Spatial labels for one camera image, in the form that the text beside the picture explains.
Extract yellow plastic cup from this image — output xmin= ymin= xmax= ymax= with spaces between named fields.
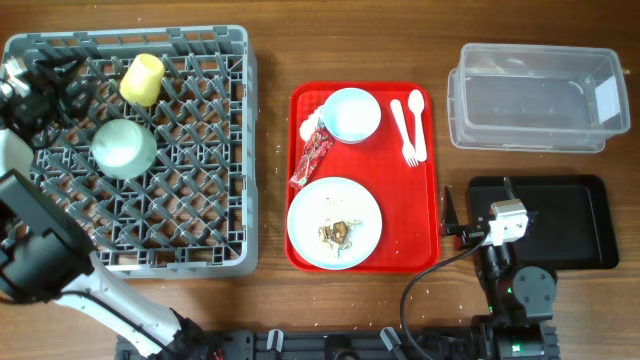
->
xmin=120 ymin=54 xmax=165 ymax=107

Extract white plastic fork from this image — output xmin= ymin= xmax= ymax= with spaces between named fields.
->
xmin=390 ymin=99 xmax=419 ymax=167

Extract mint green bowl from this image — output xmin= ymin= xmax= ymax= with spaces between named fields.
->
xmin=90 ymin=119 xmax=158 ymax=180

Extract white plastic spoon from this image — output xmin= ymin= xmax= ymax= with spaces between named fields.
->
xmin=408 ymin=89 xmax=427 ymax=162

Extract light blue small bowl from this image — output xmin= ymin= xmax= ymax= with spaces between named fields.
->
xmin=321 ymin=87 xmax=382 ymax=144

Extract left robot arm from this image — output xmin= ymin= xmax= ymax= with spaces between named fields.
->
xmin=1 ymin=55 xmax=224 ymax=359

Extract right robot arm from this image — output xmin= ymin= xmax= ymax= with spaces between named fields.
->
xmin=440 ymin=178 xmax=560 ymax=359

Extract grey dishwasher rack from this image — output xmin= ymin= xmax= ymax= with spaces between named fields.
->
xmin=3 ymin=25 xmax=258 ymax=279

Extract black plastic tray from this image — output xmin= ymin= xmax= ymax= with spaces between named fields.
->
xmin=474 ymin=175 xmax=619 ymax=273

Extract clear plastic bin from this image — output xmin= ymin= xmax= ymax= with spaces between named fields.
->
xmin=447 ymin=43 xmax=631 ymax=153

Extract red plastic tray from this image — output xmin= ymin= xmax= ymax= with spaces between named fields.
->
xmin=287 ymin=82 xmax=440 ymax=274

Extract food scraps on plate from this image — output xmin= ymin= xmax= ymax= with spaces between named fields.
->
xmin=318 ymin=218 xmax=361 ymax=258

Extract light blue dinner plate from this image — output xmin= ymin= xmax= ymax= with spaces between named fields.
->
xmin=286 ymin=177 xmax=383 ymax=271

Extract red snack wrapper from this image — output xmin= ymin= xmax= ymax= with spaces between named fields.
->
xmin=289 ymin=127 xmax=334 ymax=190

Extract crumpled white napkin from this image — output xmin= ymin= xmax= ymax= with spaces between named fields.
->
xmin=299 ymin=106 xmax=323 ymax=142

